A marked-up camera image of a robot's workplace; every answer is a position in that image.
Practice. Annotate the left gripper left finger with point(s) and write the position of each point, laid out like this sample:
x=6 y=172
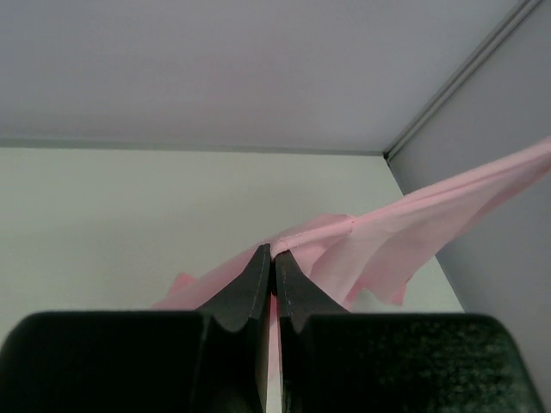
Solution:
x=232 y=374

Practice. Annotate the pink t shirt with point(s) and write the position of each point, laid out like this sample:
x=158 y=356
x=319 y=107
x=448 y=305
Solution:
x=382 y=250

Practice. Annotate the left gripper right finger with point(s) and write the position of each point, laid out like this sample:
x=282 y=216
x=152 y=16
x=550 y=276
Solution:
x=316 y=340

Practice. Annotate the right aluminium frame post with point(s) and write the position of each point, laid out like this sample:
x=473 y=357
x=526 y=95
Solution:
x=499 y=34

